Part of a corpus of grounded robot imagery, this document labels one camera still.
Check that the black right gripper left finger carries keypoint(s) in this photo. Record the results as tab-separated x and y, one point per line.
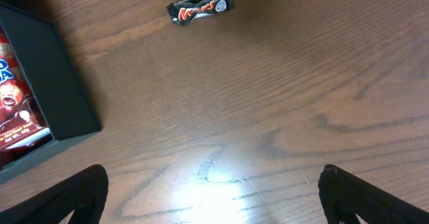
82	195

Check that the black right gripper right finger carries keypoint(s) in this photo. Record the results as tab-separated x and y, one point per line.
346	198

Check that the red Hello Panda box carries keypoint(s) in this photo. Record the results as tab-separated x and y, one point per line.
22	124

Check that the dark green gift box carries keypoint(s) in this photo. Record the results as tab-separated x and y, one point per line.
60	94

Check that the black Mars candy bar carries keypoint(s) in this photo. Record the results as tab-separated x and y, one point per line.
185	11

